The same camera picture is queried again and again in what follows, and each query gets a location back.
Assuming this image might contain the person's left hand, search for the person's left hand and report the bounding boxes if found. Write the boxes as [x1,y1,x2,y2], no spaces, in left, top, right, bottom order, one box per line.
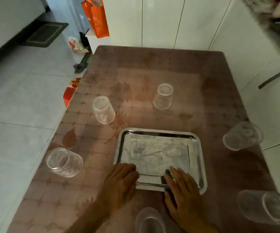
[97,163,140,217]

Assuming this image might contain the white side counter unit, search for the white side counter unit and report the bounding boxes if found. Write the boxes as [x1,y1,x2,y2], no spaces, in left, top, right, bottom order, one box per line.
[209,0,280,202]

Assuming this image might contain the person's right forearm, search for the person's right forearm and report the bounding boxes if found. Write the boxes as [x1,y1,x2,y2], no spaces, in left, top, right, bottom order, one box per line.
[182,222,219,233]

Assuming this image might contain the person's right hand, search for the person's right hand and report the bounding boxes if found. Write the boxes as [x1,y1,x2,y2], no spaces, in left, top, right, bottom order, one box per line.
[164,166,211,230]

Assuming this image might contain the red packet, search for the red packet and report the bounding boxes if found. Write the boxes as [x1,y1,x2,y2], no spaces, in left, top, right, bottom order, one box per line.
[63,77,82,108]

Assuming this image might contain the white sideboard cabinet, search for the white sideboard cabinet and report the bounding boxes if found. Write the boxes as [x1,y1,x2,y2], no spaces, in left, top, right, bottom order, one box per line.
[0,0,46,60]

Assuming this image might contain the stainless steel tray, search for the stainless steel tray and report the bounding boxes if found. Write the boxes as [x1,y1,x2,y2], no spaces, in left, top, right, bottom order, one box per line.
[113,128,208,195]

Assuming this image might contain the clear ribbed glass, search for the clear ribbed glass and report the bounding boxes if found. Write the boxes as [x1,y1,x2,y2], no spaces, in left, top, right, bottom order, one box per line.
[222,121,264,151]
[153,83,174,111]
[46,147,84,178]
[135,207,167,233]
[91,95,116,125]
[237,189,280,226]

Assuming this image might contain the orange shopping bag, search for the orange shopping bag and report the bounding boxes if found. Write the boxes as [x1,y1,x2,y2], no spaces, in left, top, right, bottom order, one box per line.
[81,0,110,39]

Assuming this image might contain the brown patterned table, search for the brown patterned table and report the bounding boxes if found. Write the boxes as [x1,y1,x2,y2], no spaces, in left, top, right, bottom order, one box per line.
[6,45,280,233]

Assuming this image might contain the green doormat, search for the green doormat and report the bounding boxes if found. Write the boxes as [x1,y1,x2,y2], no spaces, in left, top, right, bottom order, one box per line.
[21,21,69,48]

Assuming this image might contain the white glossy base cabinet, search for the white glossy base cabinet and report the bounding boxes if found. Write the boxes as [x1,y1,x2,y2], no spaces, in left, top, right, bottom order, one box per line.
[102,0,234,51]

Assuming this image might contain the dark grey cloth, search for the dark grey cloth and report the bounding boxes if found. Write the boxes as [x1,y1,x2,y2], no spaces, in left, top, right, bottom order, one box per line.
[73,52,93,74]

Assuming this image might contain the small black bag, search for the small black bag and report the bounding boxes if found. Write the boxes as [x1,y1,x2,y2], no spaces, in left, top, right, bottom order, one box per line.
[79,31,91,46]

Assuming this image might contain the white red crumpled plastic bag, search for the white red crumpled plastic bag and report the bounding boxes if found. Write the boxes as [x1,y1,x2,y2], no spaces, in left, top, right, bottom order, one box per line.
[68,36,89,55]

